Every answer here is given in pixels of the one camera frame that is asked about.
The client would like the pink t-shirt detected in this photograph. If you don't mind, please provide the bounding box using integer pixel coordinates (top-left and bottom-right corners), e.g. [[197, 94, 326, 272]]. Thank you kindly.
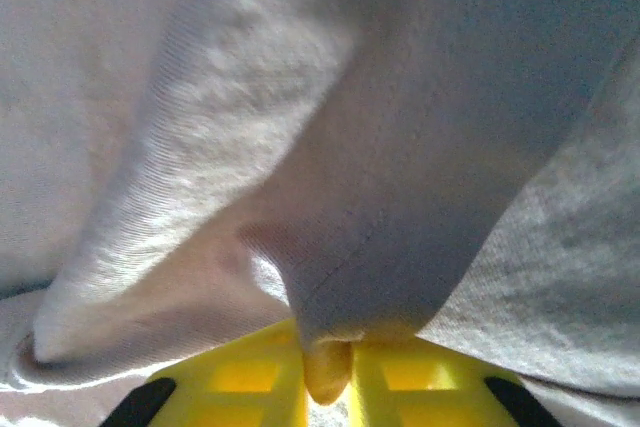
[[0, 0, 640, 427]]

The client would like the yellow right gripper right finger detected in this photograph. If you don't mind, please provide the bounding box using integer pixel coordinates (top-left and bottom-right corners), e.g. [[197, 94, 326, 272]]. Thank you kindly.
[[349, 336, 561, 427]]

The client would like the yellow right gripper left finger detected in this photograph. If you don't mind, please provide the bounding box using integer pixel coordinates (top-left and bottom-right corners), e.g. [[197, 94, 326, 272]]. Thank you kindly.
[[102, 319, 310, 427]]

